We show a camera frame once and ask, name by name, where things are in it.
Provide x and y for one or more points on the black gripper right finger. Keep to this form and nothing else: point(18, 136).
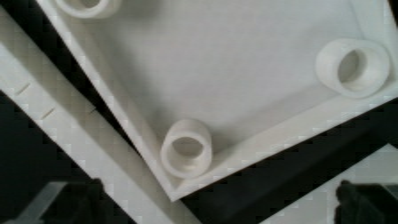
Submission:
point(368, 203)

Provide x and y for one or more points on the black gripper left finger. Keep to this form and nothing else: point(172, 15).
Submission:
point(66, 204)

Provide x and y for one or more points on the white square tabletop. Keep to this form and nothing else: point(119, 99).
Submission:
point(210, 60)

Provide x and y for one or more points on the white U-shaped obstacle fence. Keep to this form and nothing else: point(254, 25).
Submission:
point(76, 128)

